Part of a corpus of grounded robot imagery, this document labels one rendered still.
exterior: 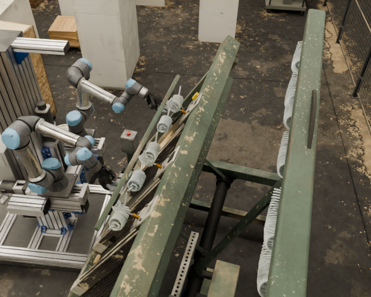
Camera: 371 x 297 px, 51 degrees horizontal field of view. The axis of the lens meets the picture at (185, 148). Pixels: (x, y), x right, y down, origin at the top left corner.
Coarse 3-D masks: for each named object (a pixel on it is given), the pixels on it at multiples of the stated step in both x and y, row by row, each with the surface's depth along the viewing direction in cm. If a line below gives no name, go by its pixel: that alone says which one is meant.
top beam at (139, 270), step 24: (216, 72) 222; (216, 96) 211; (192, 120) 191; (192, 144) 182; (168, 168) 173; (192, 168) 174; (168, 192) 160; (168, 216) 154; (144, 240) 143; (144, 264) 138; (120, 288) 130; (144, 288) 134
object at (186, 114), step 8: (200, 96) 205; (168, 104) 209; (192, 104) 212; (184, 112) 213; (184, 120) 214; (176, 136) 224; (168, 144) 230; (176, 144) 228; (160, 152) 237; (168, 152) 235; (160, 160) 242; (144, 168) 258; (152, 168) 250; (152, 176) 255; (144, 184) 264; (128, 192) 275; (136, 192) 272; (120, 200) 285; (128, 200) 282
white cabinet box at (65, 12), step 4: (60, 0) 629; (64, 0) 629; (68, 0) 628; (60, 4) 634; (64, 4) 634; (68, 4) 633; (60, 8) 639; (64, 8) 639; (68, 8) 638; (72, 8) 637; (64, 12) 644; (68, 12) 643; (72, 12) 642
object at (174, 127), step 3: (189, 105) 265; (180, 117) 272; (177, 120) 275; (174, 123) 278; (177, 123) 277; (171, 126) 282; (174, 126) 280; (177, 126) 279; (171, 129) 282; (174, 129) 282; (168, 132) 285; (165, 135) 288; (162, 138) 292; (159, 141) 295; (162, 141) 294
